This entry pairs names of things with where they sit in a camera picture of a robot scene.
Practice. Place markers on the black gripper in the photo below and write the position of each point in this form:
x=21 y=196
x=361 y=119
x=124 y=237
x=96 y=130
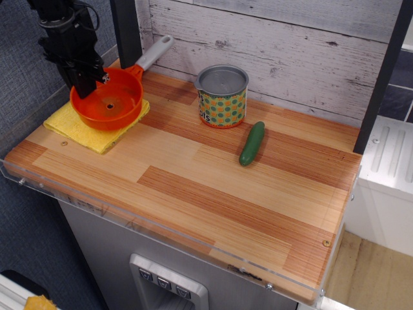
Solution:
x=70 y=45

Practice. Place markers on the red pan with grey handle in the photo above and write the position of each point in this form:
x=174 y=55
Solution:
x=117 y=103

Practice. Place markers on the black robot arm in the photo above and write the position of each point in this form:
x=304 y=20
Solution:
x=46 y=8

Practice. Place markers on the yellow folded cloth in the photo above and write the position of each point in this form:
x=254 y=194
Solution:
x=67 y=123

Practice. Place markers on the patterned tin can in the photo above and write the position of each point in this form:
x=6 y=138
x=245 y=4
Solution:
x=222 y=96

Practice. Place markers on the green toy cucumber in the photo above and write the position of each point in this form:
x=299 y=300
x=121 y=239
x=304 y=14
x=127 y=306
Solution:
x=252 y=144

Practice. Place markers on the grey toy fridge cabinet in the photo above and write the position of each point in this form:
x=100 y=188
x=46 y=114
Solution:
x=107 y=245

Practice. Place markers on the silver dispenser panel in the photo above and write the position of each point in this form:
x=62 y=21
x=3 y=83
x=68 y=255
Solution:
x=162 y=288

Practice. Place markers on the yellow object bottom left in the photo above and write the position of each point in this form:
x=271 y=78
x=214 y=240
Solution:
x=39 y=303

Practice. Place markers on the clear acrylic table guard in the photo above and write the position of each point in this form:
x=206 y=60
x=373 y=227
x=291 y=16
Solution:
x=269 y=227

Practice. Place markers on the white toy sink unit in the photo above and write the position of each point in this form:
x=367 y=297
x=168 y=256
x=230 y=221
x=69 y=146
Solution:
x=380 y=208

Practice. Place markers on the black left vertical post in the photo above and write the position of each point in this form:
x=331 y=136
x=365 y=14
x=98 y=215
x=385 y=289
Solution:
x=127 y=32

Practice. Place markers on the black vertical post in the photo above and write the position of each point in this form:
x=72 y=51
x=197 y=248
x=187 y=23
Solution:
x=389 y=61
x=127 y=32

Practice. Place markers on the black right vertical post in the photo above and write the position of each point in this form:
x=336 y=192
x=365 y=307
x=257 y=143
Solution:
x=389 y=61

